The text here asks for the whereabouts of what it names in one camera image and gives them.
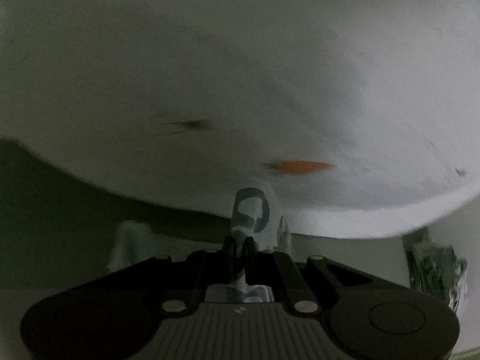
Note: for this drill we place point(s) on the white printed bed sheet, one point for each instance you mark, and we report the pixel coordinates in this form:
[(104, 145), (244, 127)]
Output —
[(187, 82)]

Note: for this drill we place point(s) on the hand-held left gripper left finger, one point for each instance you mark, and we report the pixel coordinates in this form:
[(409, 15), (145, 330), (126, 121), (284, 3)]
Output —
[(227, 249)]

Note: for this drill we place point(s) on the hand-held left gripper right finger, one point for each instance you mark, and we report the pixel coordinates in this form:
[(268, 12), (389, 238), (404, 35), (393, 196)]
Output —
[(249, 249)]

